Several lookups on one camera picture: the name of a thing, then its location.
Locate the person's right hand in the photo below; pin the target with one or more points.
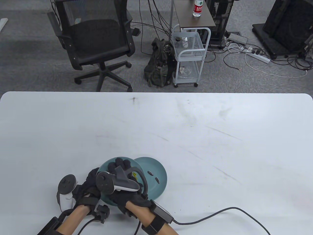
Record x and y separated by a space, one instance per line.
127 198

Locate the person's left hand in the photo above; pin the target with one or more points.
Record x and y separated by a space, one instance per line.
88 193

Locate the teal plate with green beans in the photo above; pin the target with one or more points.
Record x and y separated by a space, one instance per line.
105 165

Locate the person's left forearm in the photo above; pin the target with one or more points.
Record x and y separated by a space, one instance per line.
73 220

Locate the person's right forearm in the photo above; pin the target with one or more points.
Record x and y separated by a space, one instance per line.
137 215

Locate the white black left hand controller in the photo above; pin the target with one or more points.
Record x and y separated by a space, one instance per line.
66 184

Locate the pile of green mung beans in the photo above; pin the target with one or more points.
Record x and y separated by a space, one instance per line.
134 174

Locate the dark green backpack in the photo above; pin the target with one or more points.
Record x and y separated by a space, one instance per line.
159 66

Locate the black mesh office chair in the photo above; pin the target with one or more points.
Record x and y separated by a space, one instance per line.
95 34

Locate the brown side table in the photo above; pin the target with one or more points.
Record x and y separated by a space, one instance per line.
193 20

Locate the white flat board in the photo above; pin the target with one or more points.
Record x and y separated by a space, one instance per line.
2 24

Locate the white power strip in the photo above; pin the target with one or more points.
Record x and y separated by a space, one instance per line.
259 57

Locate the grey adapter box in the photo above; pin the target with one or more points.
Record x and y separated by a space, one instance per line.
237 38

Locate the black computer tower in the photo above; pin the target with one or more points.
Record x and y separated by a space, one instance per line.
220 22

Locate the clear water bottle red label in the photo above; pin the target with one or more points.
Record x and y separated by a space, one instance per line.
197 9

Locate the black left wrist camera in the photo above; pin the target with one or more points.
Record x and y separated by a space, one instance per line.
103 213

